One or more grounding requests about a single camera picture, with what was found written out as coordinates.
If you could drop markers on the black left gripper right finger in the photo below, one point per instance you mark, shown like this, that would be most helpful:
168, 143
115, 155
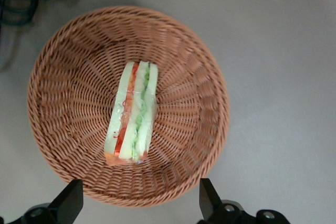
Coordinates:
210, 203

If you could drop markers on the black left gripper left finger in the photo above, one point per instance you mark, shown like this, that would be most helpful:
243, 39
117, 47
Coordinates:
65, 203

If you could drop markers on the plastic-wrapped sandwich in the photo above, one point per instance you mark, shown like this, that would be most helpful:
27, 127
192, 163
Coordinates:
131, 113

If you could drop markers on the round brown wicker basket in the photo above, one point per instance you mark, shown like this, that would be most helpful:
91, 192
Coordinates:
78, 98

